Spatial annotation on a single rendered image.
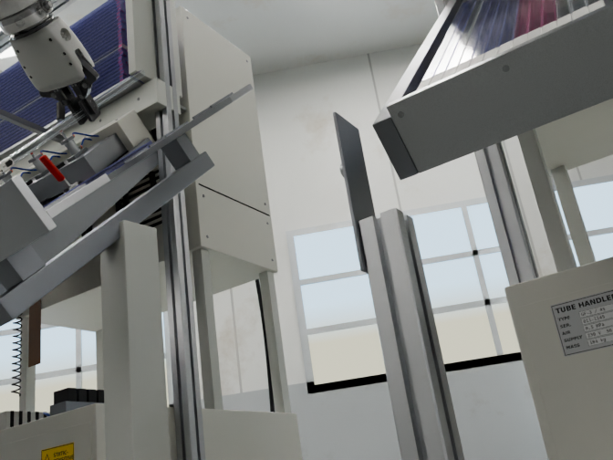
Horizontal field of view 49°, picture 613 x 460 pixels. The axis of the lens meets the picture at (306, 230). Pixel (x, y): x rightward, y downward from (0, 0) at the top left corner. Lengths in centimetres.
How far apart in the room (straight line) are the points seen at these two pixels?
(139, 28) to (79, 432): 96
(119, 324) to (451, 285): 359
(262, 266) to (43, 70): 85
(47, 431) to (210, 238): 58
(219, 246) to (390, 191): 306
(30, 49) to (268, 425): 98
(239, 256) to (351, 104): 334
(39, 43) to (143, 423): 61
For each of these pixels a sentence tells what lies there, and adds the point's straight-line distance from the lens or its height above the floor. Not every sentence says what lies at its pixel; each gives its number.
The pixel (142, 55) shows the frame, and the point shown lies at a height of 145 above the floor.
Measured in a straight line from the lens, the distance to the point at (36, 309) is 204.
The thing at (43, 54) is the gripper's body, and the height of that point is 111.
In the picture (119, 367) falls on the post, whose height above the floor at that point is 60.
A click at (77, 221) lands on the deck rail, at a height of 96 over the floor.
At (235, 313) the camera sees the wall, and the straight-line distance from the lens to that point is 448.
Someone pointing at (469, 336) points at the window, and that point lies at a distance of 434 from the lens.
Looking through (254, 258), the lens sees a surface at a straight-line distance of 179.
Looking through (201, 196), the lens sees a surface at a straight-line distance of 169.
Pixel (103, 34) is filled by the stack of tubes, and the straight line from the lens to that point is 185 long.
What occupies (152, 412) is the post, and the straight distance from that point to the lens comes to 95.
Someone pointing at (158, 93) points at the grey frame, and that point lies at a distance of 166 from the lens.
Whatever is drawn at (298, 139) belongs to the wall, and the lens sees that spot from 488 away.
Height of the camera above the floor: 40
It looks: 22 degrees up
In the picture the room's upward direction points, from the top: 9 degrees counter-clockwise
